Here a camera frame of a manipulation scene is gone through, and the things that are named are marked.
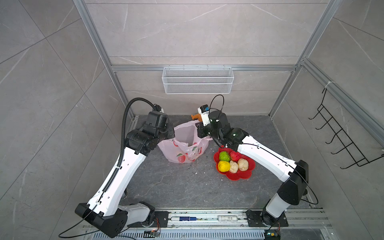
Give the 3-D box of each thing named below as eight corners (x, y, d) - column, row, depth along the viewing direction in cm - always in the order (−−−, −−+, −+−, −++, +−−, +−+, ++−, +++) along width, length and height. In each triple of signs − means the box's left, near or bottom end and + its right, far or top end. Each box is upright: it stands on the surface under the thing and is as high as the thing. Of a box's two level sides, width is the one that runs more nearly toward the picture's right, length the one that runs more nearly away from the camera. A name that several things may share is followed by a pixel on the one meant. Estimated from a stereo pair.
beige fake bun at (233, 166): (229, 173, 89) (230, 170, 86) (227, 162, 94) (229, 159, 90) (237, 173, 89) (239, 170, 86) (235, 162, 94) (237, 159, 90)
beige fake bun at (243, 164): (238, 171, 90) (240, 167, 86) (236, 161, 94) (238, 158, 90) (247, 171, 90) (249, 167, 86) (245, 161, 94) (247, 158, 90)
